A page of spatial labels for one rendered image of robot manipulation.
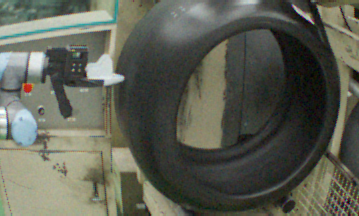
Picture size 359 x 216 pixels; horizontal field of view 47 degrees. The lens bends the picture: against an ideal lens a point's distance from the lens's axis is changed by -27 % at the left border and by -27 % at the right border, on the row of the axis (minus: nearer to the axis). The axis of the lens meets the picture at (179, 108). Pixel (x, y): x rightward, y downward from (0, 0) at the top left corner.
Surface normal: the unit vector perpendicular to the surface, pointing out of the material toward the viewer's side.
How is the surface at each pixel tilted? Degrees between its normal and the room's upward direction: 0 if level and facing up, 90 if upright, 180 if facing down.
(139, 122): 92
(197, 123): 90
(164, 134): 91
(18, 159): 90
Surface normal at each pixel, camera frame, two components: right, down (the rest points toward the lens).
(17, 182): 0.26, 0.33
